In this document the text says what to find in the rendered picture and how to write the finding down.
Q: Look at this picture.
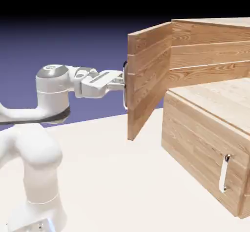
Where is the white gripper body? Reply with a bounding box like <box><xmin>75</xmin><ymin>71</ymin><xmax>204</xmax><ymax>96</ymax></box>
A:
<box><xmin>81</xmin><ymin>70</ymin><xmax>125</xmax><ymax>98</ymax></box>

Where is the long curved silver door handle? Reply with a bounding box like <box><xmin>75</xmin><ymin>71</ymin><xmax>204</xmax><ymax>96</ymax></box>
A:
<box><xmin>122</xmin><ymin>60</ymin><xmax>130</xmax><ymax>111</ymax></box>

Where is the large light wood cabinet door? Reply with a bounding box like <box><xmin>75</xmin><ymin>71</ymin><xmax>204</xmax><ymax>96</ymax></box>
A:
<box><xmin>127</xmin><ymin>21</ymin><xmax>173</xmax><ymax>141</ymax></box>

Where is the light wood cabinet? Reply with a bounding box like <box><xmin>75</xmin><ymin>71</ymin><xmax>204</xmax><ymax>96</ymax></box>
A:
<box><xmin>161</xmin><ymin>17</ymin><xmax>250</xmax><ymax>220</ymax></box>

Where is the small light wood cabinet door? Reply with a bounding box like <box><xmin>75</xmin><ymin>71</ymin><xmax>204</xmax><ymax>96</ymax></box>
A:
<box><xmin>161</xmin><ymin>91</ymin><xmax>246</xmax><ymax>217</ymax></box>

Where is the short flat silver door handle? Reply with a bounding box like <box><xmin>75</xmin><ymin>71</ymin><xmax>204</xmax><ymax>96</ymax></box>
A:
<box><xmin>218</xmin><ymin>153</ymin><xmax>231</xmax><ymax>194</ymax></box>

